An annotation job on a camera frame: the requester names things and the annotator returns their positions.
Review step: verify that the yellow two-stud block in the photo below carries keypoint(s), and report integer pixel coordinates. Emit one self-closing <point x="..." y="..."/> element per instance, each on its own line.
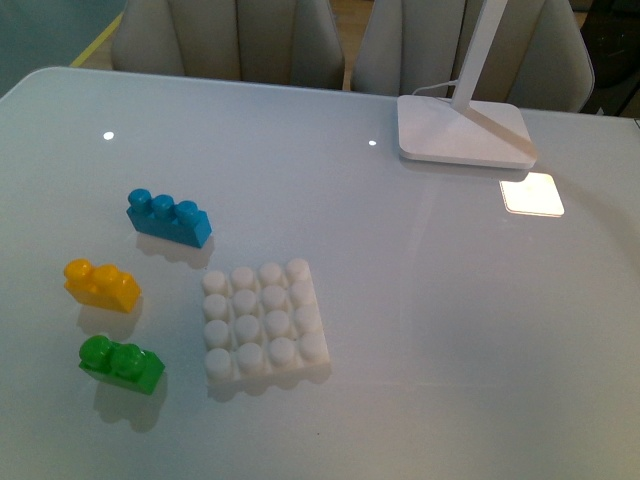
<point x="104" y="286"/>

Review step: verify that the blue three-stud block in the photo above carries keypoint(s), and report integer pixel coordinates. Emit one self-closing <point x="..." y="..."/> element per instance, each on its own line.
<point x="161" y="217"/>

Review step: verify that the green two-stud block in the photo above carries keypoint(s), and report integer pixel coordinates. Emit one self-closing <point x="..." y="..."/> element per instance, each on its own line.
<point x="123" y="365"/>

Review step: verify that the white desk lamp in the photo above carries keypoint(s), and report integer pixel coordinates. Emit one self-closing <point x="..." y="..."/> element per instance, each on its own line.
<point x="460" y="130"/>

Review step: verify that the beige left chair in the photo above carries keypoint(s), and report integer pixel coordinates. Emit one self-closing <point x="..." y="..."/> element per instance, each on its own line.
<point x="274" y="42"/>

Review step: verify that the beige chair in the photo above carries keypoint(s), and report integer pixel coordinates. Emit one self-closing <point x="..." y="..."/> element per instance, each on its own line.
<point x="274" y="42"/>
<point x="538" y="59"/>

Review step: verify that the beige right chair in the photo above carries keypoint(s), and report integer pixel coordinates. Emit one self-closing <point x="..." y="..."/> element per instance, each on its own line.
<point x="538" y="59"/>

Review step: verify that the white studded base plate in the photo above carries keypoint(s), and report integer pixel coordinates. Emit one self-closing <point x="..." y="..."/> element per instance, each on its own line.
<point x="261" y="323"/>

